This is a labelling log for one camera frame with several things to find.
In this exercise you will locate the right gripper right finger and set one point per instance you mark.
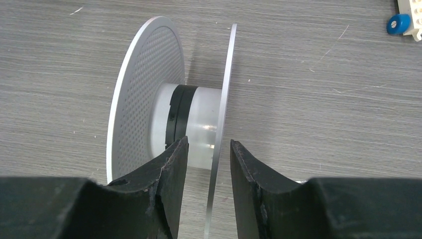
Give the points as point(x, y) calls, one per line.
point(269, 205)

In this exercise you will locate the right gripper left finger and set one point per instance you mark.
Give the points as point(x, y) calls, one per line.
point(143, 204)

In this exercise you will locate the white plastic spool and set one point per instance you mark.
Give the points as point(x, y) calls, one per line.
point(152, 107)

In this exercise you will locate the white blue toy car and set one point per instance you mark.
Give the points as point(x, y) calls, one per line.
point(408, 21)

